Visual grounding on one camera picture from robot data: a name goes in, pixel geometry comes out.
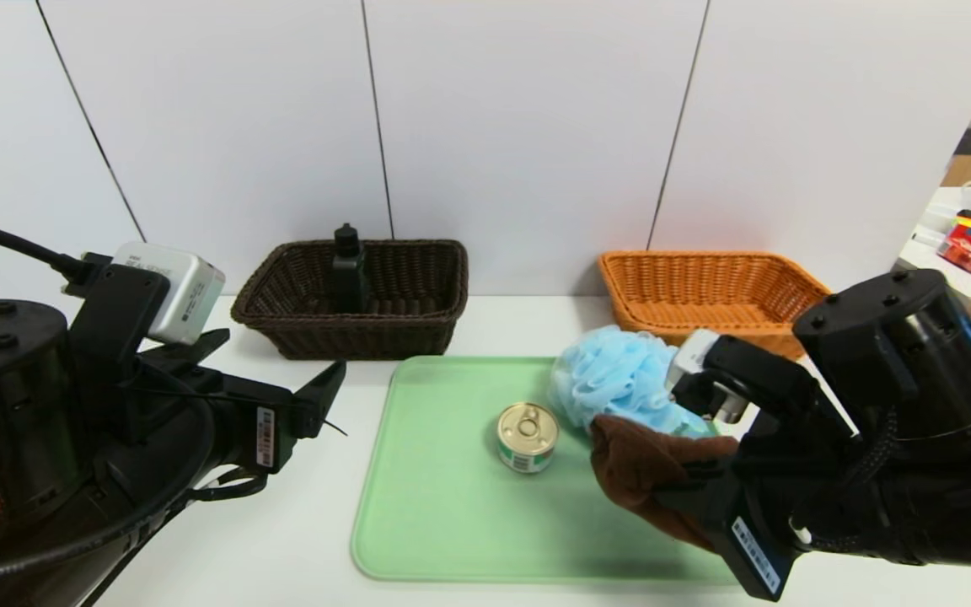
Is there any white side table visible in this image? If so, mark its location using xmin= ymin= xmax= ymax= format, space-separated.
xmin=899 ymin=187 xmax=971 ymax=325

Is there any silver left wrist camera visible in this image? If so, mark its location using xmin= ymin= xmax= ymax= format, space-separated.
xmin=112 ymin=242 xmax=226 ymax=345

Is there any blue mesh bath loofah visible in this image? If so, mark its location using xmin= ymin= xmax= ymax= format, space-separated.
xmin=549 ymin=327 xmax=712 ymax=438

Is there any red colourful box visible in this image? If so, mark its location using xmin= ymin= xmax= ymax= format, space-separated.
xmin=936 ymin=217 xmax=971 ymax=277

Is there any orange wicker basket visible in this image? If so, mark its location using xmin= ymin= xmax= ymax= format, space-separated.
xmin=598 ymin=251 xmax=832 ymax=360

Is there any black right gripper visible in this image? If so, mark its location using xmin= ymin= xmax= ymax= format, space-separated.
xmin=654 ymin=433 xmax=815 ymax=603

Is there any small round tin can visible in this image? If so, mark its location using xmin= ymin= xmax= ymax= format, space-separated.
xmin=496 ymin=403 xmax=559 ymax=475

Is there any brown microfiber towel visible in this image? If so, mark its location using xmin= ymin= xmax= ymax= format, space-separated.
xmin=590 ymin=413 xmax=741 ymax=554

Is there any green plastic tray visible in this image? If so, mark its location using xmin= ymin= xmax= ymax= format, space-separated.
xmin=351 ymin=356 xmax=741 ymax=583

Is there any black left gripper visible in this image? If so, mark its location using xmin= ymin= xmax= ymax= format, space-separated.
xmin=137 ymin=328 xmax=347 ymax=475

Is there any black pump bottle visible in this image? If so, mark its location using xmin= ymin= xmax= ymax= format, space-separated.
xmin=332 ymin=223 xmax=371 ymax=315

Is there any dark brown wicker basket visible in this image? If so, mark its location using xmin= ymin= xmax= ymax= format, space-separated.
xmin=230 ymin=240 xmax=469 ymax=362

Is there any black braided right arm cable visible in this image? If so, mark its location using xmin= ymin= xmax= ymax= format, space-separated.
xmin=789 ymin=405 xmax=901 ymax=551

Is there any black left camera cable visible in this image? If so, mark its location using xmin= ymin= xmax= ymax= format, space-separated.
xmin=0 ymin=213 xmax=92 ymax=285

